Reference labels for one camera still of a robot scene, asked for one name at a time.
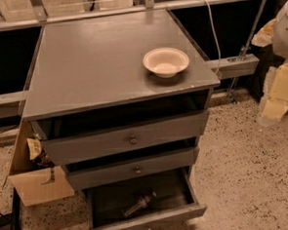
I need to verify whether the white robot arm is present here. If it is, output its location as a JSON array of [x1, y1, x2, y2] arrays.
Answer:
[[252, 0, 288, 127]]

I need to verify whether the clear plastic water bottle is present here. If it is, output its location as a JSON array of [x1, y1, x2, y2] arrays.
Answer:
[[122, 192, 157, 217]]

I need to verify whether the grey middle drawer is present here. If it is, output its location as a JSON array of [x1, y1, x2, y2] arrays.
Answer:
[[66, 147, 199, 190]]

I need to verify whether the brown cardboard box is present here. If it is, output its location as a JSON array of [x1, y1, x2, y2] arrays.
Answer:
[[8, 122, 74, 207]]

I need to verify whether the black stand leg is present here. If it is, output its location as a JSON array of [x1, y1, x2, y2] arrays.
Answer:
[[0, 190, 21, 230]]

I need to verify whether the grey top drawer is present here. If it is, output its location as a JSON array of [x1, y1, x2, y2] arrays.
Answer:
[[43, 110, 209, 165]]

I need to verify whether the grey drawer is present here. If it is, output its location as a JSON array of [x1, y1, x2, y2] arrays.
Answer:
[[43, 110, 209, 165], [86, 169, 207, 230], [66, 147, 199, 190]]

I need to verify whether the grey bottom drawer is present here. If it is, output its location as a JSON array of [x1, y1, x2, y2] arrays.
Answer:
[[86, 169, 207, 230]]

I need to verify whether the grey wooden drawer cabinet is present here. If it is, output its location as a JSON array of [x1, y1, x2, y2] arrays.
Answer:
[[15, 5, 227, 193]]

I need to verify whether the white paper bowl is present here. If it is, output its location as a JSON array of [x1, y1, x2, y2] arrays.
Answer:
[[143, 47, 189, 78]]

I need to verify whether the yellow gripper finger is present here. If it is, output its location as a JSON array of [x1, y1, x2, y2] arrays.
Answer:
[[257, 59, 288, 127], [251, 19, 276, 47]]

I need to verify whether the white cable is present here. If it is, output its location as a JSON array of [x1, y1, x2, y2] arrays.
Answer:
[[190, 0, 224, 80]]

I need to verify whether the yellow snack bag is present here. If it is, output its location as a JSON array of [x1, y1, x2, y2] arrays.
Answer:
[[27, 138, 42, 160]]

